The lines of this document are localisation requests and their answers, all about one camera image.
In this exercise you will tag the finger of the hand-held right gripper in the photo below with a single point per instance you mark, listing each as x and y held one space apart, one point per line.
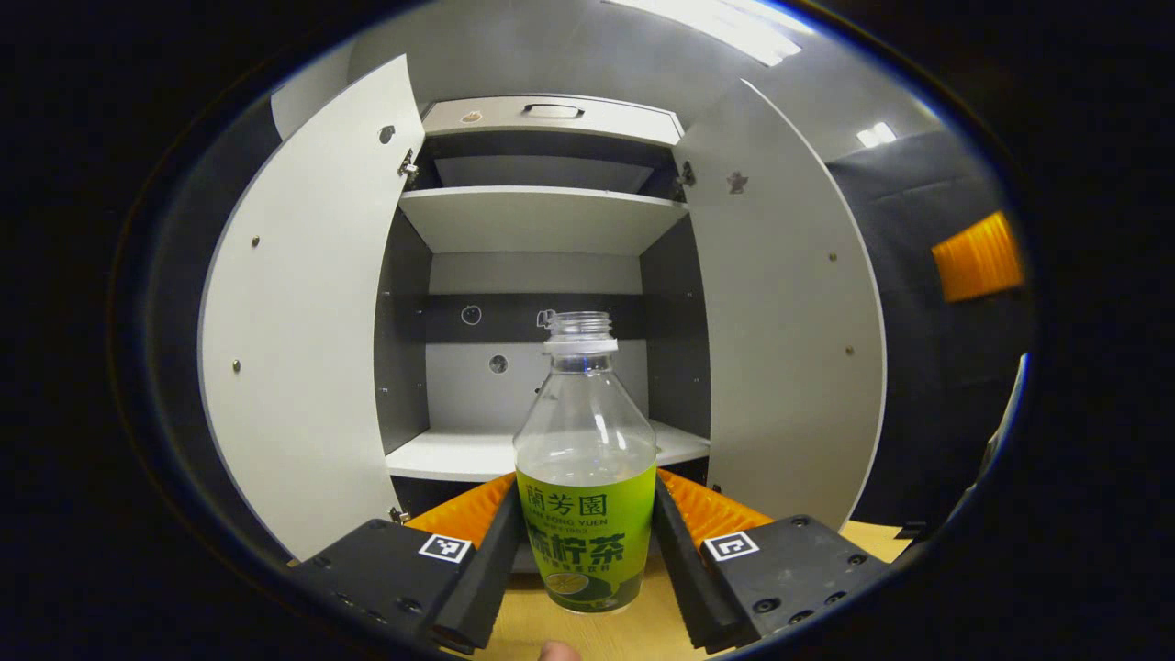
978 257

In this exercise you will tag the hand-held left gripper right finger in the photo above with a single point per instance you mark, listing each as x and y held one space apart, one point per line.
684 578

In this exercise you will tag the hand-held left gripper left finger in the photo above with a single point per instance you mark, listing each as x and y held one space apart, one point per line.
491 578

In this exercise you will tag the clear bottle with green label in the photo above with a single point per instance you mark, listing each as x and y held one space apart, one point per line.
587 431

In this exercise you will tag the white cabinet door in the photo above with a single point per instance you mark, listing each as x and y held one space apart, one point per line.
303 321
780 321

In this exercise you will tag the metal door hinge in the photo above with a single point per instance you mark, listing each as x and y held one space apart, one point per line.
408 170
398 515
686 176

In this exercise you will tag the white and grey cabinet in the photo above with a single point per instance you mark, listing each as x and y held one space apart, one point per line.
542 220

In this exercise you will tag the white cabinet drawer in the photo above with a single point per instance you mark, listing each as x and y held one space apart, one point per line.
606 126

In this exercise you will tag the black backdrop cloth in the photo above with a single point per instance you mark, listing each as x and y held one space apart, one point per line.
918 386

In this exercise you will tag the small ceiling light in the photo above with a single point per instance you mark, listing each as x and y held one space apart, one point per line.
877 134

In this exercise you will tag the long ceiling light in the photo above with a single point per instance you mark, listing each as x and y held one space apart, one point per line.
725 23

